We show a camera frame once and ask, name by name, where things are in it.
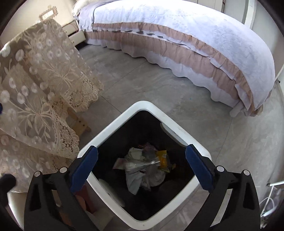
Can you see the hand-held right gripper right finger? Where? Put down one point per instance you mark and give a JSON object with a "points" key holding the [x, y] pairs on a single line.
{"points": [[199, 168]]}

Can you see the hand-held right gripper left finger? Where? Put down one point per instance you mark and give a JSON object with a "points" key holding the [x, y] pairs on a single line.
{"points": [[84, 168]]}

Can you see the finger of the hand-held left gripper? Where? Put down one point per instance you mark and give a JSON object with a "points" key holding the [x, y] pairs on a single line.
{"points": [[0, 109]]}

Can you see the yellow snack packet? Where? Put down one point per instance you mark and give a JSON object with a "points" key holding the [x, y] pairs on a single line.
{"points": [[163, 158]]}

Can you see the white tissue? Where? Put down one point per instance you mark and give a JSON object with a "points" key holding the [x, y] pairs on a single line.
{"points": [[155, 178]]}

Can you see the clear plastic bag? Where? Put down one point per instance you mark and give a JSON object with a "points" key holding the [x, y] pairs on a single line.
{"points": [[135, 173]]}

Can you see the white trash bin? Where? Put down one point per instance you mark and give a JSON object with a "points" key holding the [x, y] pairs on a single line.
{"points": [[146, 106]]}

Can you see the pink white paper scrap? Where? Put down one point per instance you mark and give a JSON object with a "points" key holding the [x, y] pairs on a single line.
{"points": [[119, 164]]}

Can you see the wooden table leg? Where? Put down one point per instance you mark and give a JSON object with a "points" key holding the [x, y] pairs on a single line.
{"points": [[78, 121]]}

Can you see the round table, brown patterned cloth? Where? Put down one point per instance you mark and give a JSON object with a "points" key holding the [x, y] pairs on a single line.
{"points": [[40, 77]]}

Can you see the white bed foot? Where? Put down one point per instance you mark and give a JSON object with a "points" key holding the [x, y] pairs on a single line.
{"points": [[236, 111]]}

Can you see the white nightstand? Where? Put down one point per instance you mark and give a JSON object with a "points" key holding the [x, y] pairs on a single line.
{"points": [[74, 31]]}

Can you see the white ruffled pillow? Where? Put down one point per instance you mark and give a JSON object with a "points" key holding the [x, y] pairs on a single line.
{"points": [[81, 5]]}

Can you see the bed with grey bedding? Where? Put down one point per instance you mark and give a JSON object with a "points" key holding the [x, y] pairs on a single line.
{"points": [[188, 33]]}

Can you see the ornate wall switch frame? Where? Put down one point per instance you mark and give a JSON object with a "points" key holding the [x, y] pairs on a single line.
{"points": [[47, 13]]}

